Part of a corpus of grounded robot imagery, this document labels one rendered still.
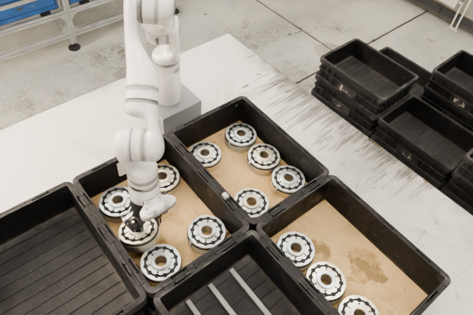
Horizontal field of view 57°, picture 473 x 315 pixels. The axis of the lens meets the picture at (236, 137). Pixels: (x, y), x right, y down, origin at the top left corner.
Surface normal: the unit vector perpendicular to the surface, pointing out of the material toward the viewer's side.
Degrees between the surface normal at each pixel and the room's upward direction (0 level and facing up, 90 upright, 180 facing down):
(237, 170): 0
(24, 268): 0
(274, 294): 0
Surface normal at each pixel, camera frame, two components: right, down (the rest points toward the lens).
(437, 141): 0.08, -0.67
